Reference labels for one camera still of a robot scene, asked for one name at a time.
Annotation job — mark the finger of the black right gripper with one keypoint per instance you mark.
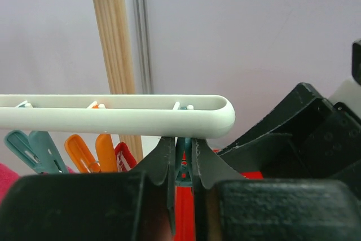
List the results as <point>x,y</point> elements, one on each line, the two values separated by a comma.
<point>270,154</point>
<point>298,99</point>

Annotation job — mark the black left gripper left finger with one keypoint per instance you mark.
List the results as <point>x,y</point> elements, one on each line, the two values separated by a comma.
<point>136,205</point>

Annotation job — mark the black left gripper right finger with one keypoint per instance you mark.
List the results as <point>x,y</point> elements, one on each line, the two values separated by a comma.
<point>269,209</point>

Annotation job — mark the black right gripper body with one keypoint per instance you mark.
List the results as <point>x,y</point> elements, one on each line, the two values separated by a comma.
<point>333,145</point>

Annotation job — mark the red patterned sock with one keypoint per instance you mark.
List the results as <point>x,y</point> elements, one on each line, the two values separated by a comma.
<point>124,158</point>

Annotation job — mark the teal end clothes peg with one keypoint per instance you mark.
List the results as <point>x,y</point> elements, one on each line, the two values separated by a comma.
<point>183,162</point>

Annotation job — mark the orange clothes peg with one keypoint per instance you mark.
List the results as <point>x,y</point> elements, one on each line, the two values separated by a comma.
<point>85,161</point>

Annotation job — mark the white clip hanger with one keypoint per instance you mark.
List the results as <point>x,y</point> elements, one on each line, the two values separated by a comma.
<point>193,116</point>

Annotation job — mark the pink towel sock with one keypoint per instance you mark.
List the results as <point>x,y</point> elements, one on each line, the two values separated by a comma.
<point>7,178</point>

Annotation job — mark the red plastic tray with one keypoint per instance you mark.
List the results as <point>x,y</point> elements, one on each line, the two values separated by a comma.
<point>184,199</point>

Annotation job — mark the teal middle clothes peg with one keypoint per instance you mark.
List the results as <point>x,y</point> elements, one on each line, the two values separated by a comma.
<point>36,153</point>

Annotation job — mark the wooden clothes rack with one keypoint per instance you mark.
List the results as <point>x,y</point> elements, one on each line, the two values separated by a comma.
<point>114,34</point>

